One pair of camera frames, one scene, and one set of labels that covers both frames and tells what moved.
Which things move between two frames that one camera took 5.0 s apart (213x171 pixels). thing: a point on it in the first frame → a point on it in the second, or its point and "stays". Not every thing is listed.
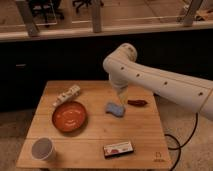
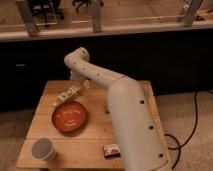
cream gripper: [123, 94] → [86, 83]
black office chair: [45, 12] stays
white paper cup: [42, 148] stays
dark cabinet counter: [26, 65] stays
